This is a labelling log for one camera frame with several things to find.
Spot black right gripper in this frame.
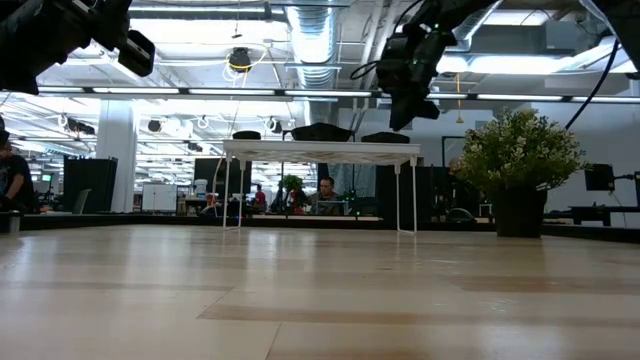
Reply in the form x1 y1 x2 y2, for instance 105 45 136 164
375 24 454 132

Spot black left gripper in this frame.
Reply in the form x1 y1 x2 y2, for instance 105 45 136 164
79 0 132 54

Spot black leaf-shaped mini plate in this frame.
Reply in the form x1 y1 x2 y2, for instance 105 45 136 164
360 131 411 145

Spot black wavy square mini plate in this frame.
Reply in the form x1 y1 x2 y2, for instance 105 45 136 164
289 122 354 143

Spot long ceiling light bar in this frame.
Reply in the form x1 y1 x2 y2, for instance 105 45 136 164
7 85 640 104

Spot white lattice shelf rack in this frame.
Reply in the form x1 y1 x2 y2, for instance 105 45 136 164
221 138 423 235

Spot green artificial potted plant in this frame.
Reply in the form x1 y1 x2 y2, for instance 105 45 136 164
452 107 589 239

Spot person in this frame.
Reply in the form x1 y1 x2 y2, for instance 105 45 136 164
0 115 37 215
309 175 346 216
252 183 269 211

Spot white pillar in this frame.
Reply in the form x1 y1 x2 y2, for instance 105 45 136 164
96 99 137 214

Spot grey laptop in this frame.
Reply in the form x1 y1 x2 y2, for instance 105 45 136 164
315 199 347 217

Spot small green background plant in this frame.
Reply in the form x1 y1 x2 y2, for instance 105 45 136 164
280 173 305 194

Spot black partition cabinet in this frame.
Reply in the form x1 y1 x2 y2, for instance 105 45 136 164
63 157 119 215

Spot white cabinet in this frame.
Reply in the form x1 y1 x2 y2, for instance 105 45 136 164
141 183 178 212

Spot black background panel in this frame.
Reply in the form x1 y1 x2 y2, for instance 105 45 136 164
193 158 253 204

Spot black monitor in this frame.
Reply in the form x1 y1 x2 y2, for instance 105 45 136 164
584 163 616 192

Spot grey cylindrical cup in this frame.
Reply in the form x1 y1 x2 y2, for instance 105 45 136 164
0 209 25 234

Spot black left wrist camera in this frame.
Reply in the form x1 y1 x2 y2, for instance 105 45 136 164
117 28 157 79

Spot silver spiral ceiling duct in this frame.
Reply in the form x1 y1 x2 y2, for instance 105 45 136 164
287 4 341 90

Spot black ceiling cable reel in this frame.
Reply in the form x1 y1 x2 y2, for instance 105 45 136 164
227 46 255 74

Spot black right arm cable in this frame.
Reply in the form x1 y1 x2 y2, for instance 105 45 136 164
563 38 623 131

